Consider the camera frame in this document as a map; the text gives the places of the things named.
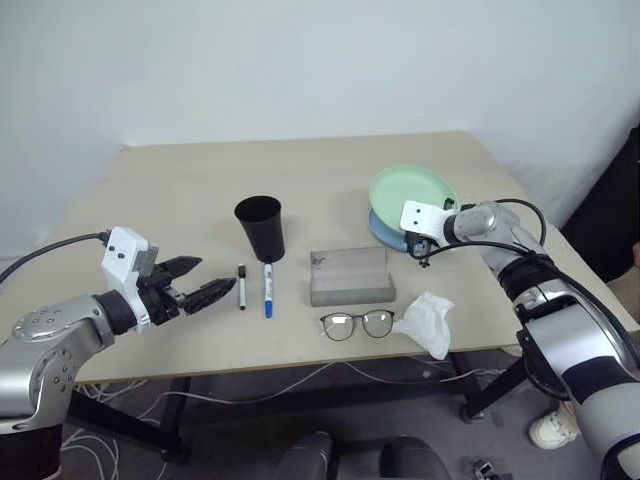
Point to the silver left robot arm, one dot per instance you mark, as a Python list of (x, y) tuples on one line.
[(60, 325)]

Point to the clear grey glasses case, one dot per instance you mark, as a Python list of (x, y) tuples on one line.
[(350, 280)]

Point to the blue whiteboard marker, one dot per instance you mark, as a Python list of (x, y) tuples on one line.
[(268, 292)]

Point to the black table frame leg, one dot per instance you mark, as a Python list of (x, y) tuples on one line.
[(125, 425), (492, 387)]

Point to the black plastic cup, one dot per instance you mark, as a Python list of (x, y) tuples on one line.
[(262, 230)]

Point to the dark rounded shape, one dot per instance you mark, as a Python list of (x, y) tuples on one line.
[(310, 457), (415, 460)]

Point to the person in black clothing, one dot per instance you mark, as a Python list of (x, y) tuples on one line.
[(607, 215)]

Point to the white sneaker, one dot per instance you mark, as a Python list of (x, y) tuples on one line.
[(552, 427)]

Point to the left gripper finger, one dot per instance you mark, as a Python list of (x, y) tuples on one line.
[(210, 292), (182, 263)]

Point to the light green plate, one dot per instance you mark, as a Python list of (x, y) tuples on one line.
[(405, 187)]

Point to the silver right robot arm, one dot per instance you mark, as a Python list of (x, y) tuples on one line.
[(560, 310)]

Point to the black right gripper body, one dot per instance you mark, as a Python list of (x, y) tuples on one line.
[(417, 243)]

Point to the small dark floor object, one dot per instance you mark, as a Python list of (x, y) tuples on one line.
[(484, 469)]

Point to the light blue plate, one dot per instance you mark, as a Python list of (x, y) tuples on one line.
[(382, 232)]

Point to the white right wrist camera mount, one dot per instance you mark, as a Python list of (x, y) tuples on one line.
[(422, 217)]

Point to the black whiteboard marker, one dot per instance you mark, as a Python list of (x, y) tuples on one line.
[(242, 290)]

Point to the crumpled white tissue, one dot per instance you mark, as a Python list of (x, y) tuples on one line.
[(427, 322)]

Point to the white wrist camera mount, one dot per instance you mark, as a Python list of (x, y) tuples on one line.
[(422, 217), (122, 255)]

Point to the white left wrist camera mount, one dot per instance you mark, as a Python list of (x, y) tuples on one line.
[(122, 255)]

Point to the brown round-rimmed glasses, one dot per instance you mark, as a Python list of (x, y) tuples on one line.
[(378, 323)]

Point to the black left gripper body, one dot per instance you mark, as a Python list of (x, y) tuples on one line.
[(157, 300)]

